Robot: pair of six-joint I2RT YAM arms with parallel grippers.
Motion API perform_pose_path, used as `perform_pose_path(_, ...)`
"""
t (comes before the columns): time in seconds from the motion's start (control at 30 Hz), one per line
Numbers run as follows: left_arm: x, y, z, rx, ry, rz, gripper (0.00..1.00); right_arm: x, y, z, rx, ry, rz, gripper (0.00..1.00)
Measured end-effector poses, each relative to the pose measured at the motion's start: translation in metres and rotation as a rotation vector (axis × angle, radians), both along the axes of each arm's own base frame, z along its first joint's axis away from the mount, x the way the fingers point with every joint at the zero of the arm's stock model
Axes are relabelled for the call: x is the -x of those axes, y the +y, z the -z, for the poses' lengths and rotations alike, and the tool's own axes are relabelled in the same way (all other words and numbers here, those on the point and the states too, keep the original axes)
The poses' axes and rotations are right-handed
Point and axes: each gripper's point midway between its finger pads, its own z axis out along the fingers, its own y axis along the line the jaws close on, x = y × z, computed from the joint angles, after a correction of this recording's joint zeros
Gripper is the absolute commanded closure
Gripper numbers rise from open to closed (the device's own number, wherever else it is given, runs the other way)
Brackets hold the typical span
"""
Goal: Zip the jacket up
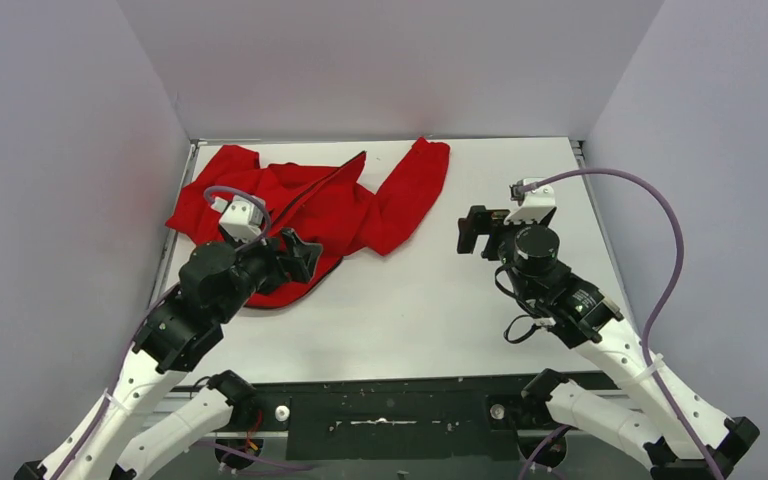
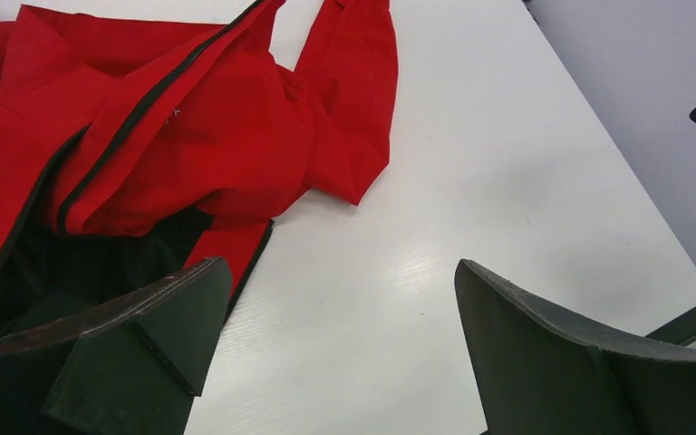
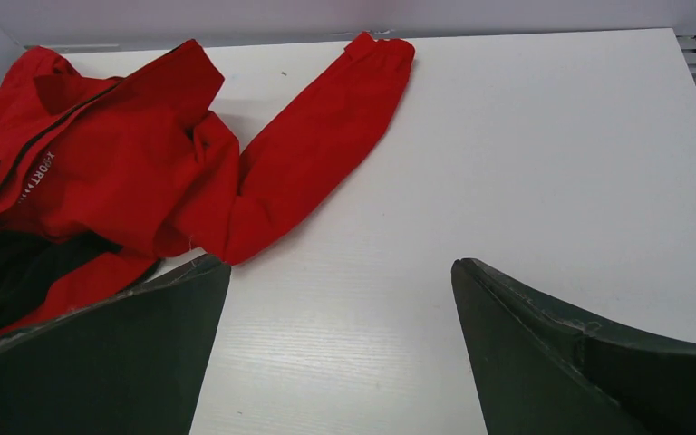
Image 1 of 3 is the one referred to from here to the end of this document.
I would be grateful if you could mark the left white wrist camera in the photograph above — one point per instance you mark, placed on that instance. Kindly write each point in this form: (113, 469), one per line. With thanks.
(241, 220)

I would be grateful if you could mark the red zip-up jacket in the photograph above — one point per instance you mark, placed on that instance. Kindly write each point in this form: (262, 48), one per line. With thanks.
(323, 204)

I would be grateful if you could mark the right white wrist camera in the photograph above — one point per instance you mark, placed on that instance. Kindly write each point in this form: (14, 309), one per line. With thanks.
(535, 204)

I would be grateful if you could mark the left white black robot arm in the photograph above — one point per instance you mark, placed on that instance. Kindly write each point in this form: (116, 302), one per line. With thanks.
(111, 442)

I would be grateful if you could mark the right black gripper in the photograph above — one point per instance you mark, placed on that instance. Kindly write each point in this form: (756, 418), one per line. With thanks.
(492, 221)

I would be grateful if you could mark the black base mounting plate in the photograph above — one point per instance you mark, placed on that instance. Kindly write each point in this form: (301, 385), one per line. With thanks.
(396, 419)

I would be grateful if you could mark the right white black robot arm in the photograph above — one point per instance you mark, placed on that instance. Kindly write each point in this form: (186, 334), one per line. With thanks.
(673, 433)

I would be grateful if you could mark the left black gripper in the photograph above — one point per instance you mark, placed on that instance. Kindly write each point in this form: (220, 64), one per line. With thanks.
(288, 259)

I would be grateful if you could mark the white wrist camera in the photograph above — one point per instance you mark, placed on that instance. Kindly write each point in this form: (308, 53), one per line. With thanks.
(535, 204)
(241, 220)

